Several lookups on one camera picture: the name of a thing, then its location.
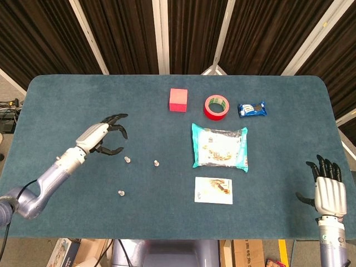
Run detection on grey blue robot torso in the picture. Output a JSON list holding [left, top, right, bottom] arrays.
[[111, 239, 220, 267]]

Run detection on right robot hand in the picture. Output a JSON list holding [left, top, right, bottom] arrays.
[[295, 154, 348, 216]]

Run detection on white frame post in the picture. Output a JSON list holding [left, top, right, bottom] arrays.
[[68, 0, 110, 75], [152, 0, 170, 75], [200, 0, 236, 76], [0, 68, 28, 96], [335, 110, 356, 158], [280, 0, 342, 76]]

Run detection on dark brown pleated curtain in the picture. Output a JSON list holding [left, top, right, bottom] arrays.
[[0, 0, 356, 137]]

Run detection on light wooden plank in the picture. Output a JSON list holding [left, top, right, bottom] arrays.
[[219, 239, 234, 267]]

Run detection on blue cookie packet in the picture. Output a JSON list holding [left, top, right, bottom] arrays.
[[237, 101, 268, 118]]

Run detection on white printed card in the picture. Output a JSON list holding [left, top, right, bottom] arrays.
[[194, 176, 233, 205]]

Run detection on teal white snack bag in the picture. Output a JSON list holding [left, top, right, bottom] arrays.
[[191, 123, 249, 172]]

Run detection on plain brown cardboard box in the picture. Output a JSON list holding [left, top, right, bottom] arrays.
[[73, 238, 112, 267]]

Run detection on white blue printed box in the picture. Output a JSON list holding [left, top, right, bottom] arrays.
[[46, 238, 82, 267]]

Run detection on pink red foam cube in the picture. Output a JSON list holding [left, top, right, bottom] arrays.
[[169, 88, 189, 112]]

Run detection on black equipment with cables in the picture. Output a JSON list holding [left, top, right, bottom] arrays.
[[0, 98, 22, 133]]

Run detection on teal felt table cover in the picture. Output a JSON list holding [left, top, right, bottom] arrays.
[[0, 74, 352, 241]]

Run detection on black cable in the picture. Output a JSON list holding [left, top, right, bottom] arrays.
[[118, 239, 133, 267]]

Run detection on brown cardboard box with print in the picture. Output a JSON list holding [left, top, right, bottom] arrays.
[[233, 239, 265, 267]]

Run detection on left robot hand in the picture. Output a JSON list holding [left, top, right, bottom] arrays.
[[75, 113, 129, 156]]

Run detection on red tape roll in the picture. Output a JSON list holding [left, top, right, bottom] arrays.
[[203, 94, 230, 122]]

